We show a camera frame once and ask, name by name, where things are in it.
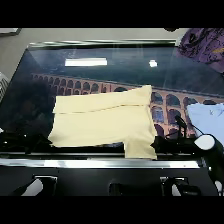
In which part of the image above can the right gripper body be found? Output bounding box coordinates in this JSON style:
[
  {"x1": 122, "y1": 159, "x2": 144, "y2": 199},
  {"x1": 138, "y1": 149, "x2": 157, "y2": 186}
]
[{"x1": 150, "y1": 134, "x2": 178, "y2": 154}]

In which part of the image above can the pale yellow T-shirt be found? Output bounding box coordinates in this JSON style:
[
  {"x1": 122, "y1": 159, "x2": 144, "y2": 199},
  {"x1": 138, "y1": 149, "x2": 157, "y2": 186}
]
[{"x1": 47, "y1": 84, "x2": 158, "y2": 160}]

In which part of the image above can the pale blue garment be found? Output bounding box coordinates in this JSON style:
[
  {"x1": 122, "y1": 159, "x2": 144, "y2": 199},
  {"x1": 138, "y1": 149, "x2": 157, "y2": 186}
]
[{"x1": 185, "y1": 102, "x2": 224, "y2": 146}]

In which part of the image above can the purple printed garment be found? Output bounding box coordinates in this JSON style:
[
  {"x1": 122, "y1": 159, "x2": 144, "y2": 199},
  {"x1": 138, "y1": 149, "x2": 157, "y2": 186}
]
[{"x1": 175, "y1": 27, "x2": 224, "y2": 74}]

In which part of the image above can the black cable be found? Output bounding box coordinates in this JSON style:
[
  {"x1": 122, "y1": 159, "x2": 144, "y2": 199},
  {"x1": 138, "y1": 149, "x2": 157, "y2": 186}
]
[{"x1": 188, "y1": 122, "x2": 205, "y2": 136}]

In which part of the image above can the silver frame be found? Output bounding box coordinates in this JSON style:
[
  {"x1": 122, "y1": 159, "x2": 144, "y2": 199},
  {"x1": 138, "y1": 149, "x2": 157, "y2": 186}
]
[{"x1": 0, "y1": 39, "x2": 208, "y2": 197}]

